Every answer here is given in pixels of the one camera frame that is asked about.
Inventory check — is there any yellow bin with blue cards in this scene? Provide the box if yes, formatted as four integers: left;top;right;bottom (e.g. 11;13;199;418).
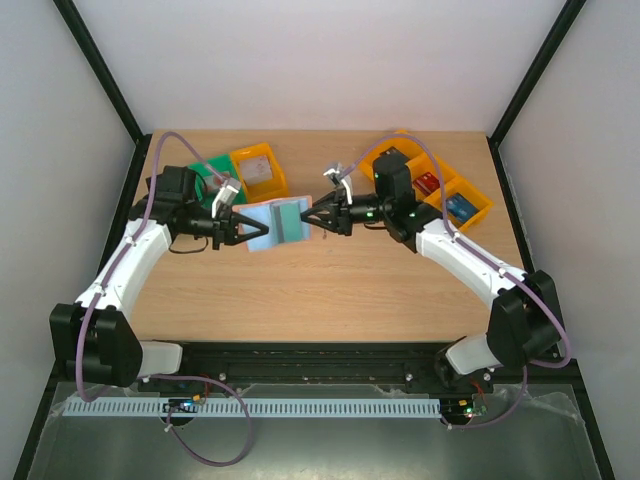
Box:
444;177;494;232

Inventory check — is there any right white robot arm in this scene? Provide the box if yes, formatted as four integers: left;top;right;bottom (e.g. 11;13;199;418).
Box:
301;148;566;392

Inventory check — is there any purple cable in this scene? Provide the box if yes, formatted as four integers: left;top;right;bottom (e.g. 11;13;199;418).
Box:
74;130;254;466
337;135;574;432

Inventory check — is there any left yellow bin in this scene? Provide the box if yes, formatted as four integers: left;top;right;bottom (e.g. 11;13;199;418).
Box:
230;142;289;204

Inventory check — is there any blue card stack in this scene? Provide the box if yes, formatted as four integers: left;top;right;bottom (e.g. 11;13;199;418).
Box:
446;193;479;224

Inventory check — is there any beige card stack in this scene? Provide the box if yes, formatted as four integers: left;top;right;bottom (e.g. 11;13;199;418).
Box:
239;155;274;186

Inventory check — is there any dark grey card stack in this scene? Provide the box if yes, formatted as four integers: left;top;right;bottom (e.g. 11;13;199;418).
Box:
383;147;405;156

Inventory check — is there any red patterned card stack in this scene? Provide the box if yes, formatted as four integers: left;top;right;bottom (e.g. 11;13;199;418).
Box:
205;172;232;192

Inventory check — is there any yellow bin with red cards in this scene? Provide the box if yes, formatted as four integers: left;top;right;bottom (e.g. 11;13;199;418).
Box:
406;153;458;201

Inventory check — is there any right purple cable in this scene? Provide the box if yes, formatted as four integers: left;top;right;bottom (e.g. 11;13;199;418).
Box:
337;135;574;432

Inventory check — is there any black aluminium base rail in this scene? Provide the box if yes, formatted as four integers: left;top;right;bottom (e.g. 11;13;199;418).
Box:
134;340;496;396

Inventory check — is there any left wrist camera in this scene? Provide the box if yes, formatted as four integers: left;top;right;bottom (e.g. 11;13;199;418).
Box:
211;178;242;218

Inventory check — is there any green bin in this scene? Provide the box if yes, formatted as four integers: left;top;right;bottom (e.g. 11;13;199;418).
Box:
188;154;238;200

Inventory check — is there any teal credit card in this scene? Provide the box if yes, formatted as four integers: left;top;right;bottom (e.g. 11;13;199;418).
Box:
271;197;311;244

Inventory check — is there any white slotted cable duct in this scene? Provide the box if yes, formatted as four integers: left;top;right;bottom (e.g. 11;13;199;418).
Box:
62;397;441;419

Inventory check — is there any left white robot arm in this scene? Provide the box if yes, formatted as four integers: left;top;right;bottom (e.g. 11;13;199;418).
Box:
49;166;269;389

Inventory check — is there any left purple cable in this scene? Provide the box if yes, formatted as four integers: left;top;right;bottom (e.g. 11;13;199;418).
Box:
74;130;254;466

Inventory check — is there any yellow bin with dark cards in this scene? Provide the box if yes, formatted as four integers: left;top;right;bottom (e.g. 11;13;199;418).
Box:
356;130;434;179

